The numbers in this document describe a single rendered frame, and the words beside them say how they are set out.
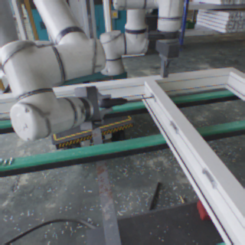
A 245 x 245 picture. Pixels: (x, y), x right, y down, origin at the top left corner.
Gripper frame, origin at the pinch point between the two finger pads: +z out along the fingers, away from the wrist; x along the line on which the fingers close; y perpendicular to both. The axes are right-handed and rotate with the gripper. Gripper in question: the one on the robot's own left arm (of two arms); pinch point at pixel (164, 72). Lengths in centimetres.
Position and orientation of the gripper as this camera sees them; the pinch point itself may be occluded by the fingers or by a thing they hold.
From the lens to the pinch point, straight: 86.4
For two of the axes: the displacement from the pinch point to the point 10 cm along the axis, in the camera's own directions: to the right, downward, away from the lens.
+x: -2.0, -5.8, 7.9
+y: 9.8, -1.5, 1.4
